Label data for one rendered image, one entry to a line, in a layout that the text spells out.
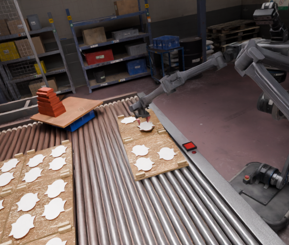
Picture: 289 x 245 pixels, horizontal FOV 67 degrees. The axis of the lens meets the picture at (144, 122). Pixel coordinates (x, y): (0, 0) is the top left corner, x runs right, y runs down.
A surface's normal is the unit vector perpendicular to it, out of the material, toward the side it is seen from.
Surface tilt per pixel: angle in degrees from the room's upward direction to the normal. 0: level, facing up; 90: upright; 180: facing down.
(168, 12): 90
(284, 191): 0
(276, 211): 0
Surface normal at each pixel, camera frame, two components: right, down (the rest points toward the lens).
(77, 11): 0.31, 0.43
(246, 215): -0.15, -0.86
